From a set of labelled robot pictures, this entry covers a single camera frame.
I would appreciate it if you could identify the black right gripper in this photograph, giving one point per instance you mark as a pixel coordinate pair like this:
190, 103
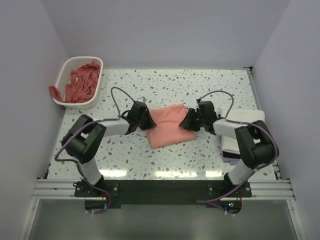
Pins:
187, 122

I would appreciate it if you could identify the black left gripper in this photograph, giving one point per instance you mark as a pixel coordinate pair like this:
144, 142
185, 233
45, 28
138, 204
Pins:
150, 123

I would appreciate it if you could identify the salmon pink t shirt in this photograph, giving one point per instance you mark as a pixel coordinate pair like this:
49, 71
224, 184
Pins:
167, 131

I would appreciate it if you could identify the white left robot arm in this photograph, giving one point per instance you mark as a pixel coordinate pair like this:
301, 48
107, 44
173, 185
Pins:
83, 139

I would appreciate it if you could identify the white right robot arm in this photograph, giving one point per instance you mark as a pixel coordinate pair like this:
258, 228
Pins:
257, 148

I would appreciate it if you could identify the white folded t shirt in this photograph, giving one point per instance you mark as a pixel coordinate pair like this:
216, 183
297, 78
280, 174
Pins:
230, 145

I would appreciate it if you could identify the dark red t shirt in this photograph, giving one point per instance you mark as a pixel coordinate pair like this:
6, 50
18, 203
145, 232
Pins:
80, 83

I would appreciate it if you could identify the white perforated plastic basket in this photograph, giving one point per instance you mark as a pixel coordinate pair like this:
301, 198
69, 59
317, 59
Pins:
62, 80

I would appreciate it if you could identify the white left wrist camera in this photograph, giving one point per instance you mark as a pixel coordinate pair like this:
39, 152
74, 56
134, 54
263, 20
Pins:
142, 99

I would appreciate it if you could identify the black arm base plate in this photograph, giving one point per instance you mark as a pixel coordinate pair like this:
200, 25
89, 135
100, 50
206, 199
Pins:
116, 193

